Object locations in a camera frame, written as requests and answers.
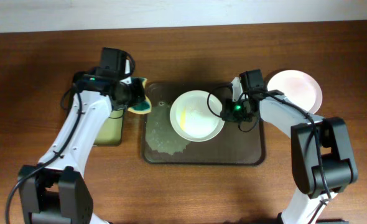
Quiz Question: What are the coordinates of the green yellow sponge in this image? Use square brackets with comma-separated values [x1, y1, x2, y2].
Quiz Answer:
[128, 77, 152, 114]

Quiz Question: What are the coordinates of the pink plastic plate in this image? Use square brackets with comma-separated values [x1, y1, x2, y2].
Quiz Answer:
[267, 70, 323, 114]

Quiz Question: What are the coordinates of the cream plastic plate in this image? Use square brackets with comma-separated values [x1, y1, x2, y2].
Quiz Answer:
[169, 90, 225, 142]

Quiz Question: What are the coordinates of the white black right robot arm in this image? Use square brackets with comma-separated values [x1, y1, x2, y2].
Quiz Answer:
[218, 76, 358, 224]

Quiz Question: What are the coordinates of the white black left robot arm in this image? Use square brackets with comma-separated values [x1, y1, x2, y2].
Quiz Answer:
[14, 72, 151, 223]

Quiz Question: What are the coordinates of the black tray with soapy water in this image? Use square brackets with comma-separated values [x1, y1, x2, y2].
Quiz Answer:
[94, 110, 124, 146]

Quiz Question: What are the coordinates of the dark brown serving tray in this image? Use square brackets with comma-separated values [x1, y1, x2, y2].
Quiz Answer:
[142, 82, 266, 166]

